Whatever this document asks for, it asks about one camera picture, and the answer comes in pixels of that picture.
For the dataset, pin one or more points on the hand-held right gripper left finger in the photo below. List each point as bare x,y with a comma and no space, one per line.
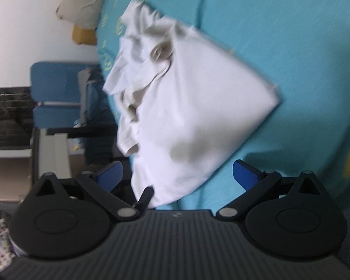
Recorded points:
109,175

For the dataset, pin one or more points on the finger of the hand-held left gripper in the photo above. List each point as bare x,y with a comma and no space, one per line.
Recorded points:
144,197

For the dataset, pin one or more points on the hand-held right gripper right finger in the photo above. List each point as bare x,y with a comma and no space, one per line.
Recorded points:
245,175

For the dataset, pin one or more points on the white t-shirt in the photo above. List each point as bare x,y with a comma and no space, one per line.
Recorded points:
192,108

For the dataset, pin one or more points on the white table with dark top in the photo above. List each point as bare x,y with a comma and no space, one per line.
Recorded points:
61,151

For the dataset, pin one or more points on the blue covered chair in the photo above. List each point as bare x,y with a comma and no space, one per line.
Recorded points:
55,116
58,81

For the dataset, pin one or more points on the grey cloth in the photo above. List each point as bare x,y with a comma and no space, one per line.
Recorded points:
84,78

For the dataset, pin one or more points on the cardboard box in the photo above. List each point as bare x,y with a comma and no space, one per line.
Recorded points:
8,178

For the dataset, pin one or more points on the dark metal grille door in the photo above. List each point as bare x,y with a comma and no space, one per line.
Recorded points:
8,116

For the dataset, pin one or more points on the grey pillow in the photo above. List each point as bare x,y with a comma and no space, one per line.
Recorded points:
81,5

